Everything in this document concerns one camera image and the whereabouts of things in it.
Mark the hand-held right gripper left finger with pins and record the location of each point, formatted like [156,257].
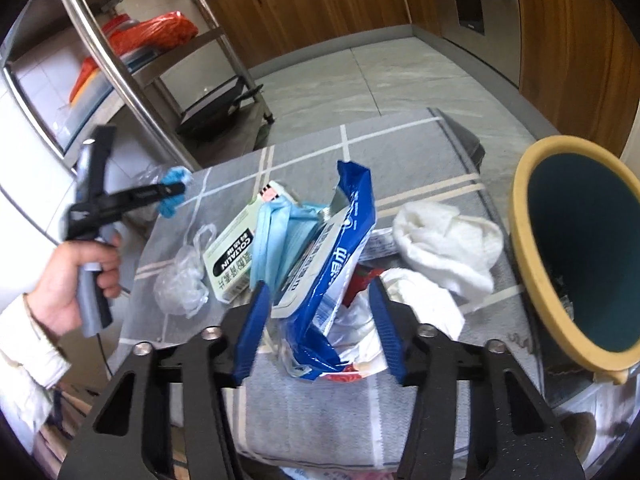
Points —
[252,330]

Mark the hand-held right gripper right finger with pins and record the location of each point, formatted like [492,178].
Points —
[390,330]

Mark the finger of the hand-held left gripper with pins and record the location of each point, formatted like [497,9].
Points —
[150,192]

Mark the blue glove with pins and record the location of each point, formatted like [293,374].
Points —
[175,176]

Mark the green and white medicine box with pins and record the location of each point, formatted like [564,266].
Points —
[232,250]

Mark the blue and white packaging bag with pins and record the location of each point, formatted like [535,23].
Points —
[345,240]

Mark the teal bin with yellow rim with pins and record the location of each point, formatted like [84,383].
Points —
[580,260]

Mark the person's left forearm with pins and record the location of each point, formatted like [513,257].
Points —
[30,365]

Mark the person's left hand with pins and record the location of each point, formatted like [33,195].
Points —
[55,285]

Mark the dark clear plastic bag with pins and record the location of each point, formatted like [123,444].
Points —
[147,175]

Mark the white plastic bag red print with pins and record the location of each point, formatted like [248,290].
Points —
[357,325]

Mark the small white tissue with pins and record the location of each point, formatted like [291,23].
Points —
[430,305]

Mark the printed paper leaflet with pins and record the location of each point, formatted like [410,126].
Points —
[382,245]

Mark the clear crumpled plastic bag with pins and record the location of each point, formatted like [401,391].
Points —
[180,285]

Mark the blue face mask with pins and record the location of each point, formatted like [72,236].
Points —
[280,240]

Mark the large white tissue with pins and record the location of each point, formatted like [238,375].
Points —
[445,250]

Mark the black grill pan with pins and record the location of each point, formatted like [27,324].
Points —
[215,110]

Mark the stainless steel rack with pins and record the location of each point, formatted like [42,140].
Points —
[120,75]

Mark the orange plastic sheet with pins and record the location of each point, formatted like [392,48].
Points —
[85,82]

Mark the orange plastic bag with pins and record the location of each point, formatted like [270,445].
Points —
[150,32]

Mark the grey checked tablecloth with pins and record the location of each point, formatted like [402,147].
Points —
[400,160]

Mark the wooden kitchen cabinets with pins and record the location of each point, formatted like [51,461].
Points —
[310,5]

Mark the stainless steel oven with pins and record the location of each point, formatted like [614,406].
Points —
[475,5]

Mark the tall wooden cabinet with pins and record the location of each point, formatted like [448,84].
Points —
[575,40]

